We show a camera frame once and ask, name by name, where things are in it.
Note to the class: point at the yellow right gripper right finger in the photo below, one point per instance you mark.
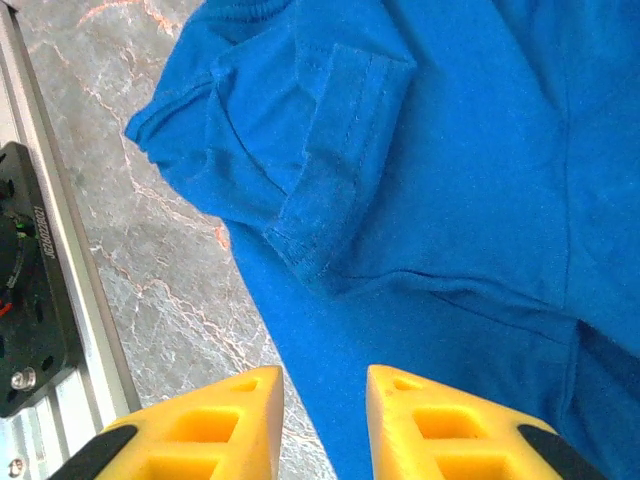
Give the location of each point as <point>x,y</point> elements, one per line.
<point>450,440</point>

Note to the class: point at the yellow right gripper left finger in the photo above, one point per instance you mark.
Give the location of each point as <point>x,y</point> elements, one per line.
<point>200,440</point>

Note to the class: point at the blue t-shirt with panda print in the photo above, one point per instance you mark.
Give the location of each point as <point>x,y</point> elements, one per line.
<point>425,200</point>

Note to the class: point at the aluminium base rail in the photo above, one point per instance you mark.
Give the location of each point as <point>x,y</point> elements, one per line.
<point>82,290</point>

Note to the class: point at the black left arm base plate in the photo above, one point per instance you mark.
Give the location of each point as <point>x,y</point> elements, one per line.
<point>45,320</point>

